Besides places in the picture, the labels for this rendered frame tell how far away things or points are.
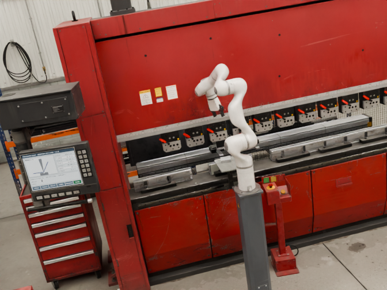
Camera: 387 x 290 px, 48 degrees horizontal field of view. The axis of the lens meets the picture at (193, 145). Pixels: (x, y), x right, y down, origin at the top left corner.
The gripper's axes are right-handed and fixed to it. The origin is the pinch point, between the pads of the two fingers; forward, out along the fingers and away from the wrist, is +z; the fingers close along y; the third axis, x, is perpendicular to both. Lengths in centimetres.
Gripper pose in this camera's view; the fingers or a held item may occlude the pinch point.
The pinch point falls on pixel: (219, 115)
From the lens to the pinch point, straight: 347.4
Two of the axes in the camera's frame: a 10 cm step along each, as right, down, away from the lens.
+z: 3.5, 8.8, 3.3
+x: 6.8, -4.8, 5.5
